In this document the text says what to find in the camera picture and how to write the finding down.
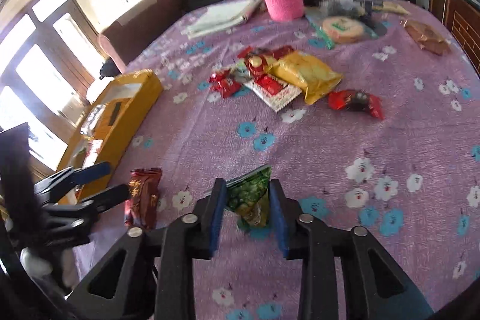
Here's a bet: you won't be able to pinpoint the yellow cracker pack with barcode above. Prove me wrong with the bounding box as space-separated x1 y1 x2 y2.
97 98 130 128

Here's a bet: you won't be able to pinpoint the dark red jujube snack pack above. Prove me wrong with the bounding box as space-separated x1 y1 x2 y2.
124 167 163 230

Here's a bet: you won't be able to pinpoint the red white flat sachet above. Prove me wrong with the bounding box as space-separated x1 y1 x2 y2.
243 74 302 112

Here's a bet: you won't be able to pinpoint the yellow cheese sandwich crackers pack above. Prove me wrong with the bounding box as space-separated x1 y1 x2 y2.
265 51 343 105

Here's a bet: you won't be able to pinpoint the wooden framed window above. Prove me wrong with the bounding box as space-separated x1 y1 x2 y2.
1 0 106 176

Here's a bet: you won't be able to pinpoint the red dark candy pack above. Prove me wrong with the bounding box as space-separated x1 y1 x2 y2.
328 90 384 120

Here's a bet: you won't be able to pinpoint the round biscuits in clear bag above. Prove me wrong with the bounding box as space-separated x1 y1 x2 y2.
307 16 378 49

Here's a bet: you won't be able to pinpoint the red gold chips pack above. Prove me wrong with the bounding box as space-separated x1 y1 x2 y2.
237 45 295 80

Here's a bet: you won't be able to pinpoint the green triangular snack pack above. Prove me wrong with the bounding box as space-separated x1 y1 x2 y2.
225 165 272 231

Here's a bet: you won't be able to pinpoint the folded white cloth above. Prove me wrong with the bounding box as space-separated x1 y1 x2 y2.
181 0 264 39

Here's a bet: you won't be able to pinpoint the purple floral tablecloth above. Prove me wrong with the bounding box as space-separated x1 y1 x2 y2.
70 0 480 320

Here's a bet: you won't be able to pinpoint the brown foil snack pack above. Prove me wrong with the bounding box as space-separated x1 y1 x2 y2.
400 19 450 56

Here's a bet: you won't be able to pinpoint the orange white biscuit pack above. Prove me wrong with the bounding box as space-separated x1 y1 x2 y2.
82 139 103 168

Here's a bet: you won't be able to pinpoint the yellow cardboard tray box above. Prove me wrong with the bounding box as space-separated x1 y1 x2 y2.
55 69 165 205

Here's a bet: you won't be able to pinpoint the small red candy wrapper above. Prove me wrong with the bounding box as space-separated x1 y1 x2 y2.
209 70 242 99

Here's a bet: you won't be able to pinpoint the brown beige snack bar pack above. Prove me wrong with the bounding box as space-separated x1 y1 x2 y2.
80 104 105 137

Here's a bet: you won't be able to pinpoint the maroon armchair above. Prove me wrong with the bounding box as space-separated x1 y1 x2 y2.
97 0 186 73

